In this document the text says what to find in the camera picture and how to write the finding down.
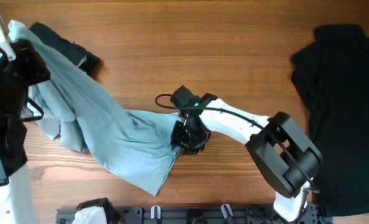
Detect light blue t-shirt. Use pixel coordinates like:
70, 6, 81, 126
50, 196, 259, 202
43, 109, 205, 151
9, 21, 180, 195

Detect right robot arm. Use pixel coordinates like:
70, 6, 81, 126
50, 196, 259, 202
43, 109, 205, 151
170, 88, 323, 223

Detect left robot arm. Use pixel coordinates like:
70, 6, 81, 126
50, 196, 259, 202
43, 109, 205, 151
0, 40, 50, 223

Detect black folded garment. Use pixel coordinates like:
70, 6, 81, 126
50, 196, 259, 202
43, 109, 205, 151
29, 22, 101, 77

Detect black shirt at right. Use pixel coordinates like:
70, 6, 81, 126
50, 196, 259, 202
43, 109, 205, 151
291, 24, 369, 217

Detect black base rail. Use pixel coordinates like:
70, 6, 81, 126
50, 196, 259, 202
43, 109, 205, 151
55, 204, 333, 224

